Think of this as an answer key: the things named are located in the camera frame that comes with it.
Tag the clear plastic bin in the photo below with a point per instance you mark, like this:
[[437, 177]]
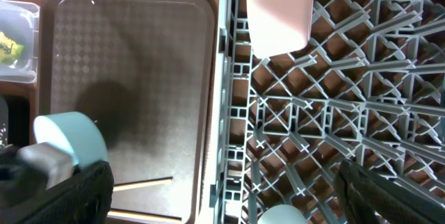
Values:
[[19, 41]]

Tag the wooden chopstick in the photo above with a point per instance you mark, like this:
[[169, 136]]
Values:
[[142, 184], [116, 213]]

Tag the brown serving tray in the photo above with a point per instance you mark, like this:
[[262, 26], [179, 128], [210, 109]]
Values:
[[140, 69]]

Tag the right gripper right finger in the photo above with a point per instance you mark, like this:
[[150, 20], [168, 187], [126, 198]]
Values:
[[363, 193]]

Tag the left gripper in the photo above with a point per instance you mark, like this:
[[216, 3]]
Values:
[[29, 171]]

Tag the pink bowl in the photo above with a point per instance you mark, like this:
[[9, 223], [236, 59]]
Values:
[[279, 26]]

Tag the light blue bowl with rice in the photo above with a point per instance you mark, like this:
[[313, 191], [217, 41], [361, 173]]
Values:
[[74, 133]]

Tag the black tray bin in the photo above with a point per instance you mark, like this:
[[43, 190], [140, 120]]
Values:
[[15, 121]]

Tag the yellow snack wrapper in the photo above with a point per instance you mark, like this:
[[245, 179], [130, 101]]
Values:
[[11, 51]]

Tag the grey dishwasher rack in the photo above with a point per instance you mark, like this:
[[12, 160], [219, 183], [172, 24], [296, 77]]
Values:
[[368, 87]]

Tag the white cup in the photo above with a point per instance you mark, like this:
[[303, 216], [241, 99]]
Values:
[[282, 214]]

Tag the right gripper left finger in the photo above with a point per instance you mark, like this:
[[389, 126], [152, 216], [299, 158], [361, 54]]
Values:
[[84, 198]]

